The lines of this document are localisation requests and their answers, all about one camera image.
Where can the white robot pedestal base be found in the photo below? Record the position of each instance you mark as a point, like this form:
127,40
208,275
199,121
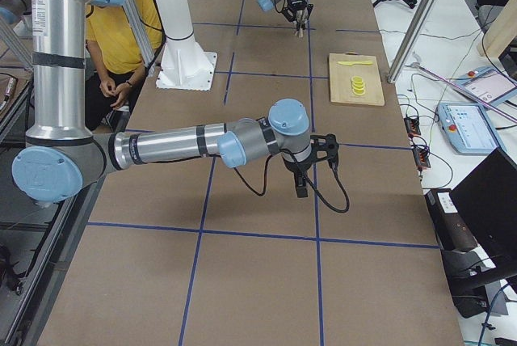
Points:
184,64

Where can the person in yellow shirt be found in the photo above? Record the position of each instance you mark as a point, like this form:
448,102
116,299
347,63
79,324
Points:
119,66

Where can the bamboo cutting board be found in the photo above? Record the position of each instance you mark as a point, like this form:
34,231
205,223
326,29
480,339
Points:
341,84

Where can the black computer case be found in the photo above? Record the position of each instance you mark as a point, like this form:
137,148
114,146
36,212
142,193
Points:
480,210

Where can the aluminium frame post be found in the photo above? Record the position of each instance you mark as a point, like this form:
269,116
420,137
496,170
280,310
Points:
410,39

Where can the teach pendant with red button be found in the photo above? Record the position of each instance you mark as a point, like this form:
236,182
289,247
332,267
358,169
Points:
468,128

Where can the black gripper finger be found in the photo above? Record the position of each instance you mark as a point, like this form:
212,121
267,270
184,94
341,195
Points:
296,27
300,186
302,26

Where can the yellow plastic knife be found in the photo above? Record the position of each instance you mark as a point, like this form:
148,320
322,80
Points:
351,63

